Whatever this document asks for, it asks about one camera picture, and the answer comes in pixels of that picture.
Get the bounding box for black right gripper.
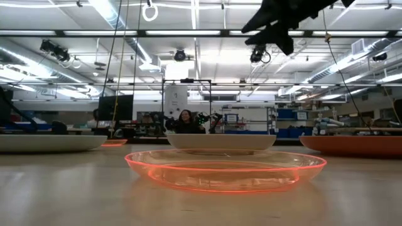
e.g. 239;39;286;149
241;0;356;57

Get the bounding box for white plastic plate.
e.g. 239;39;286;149
166;134;277;151
0;134;108;154

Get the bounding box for metal shelf rack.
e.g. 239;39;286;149
220;105;274;135

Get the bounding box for blue storage bins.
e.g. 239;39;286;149
275;108;314;139

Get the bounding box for white panel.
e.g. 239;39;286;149
164;84;188;120

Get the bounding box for person in dark clothing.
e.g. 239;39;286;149
173;109;207;134

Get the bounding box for opaque orange plastic plate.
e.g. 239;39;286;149
300;135;402;158

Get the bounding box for black computer monitor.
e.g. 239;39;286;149
97;95;134;122

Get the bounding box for black chair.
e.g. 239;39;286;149
51;121;68;136

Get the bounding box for black ceiling camera with cable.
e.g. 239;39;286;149
249;44;272;64

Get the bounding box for black cable with yellow tag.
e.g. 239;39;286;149
322;9;372;130

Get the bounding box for black rail with light strips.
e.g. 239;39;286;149
0;29;402;38

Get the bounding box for round black ceiling camera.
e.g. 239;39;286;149
173;48;187;62

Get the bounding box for white cable ring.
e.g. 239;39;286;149
141;0;159;23

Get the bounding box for black metal frame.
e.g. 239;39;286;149
161;78;213;136

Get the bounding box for thin black hanging cable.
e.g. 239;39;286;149
132;0;143;95

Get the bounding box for yellow hanging cable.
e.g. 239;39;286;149
110;0;130;139

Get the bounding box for black camera on duct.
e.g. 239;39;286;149
39;39;71;63

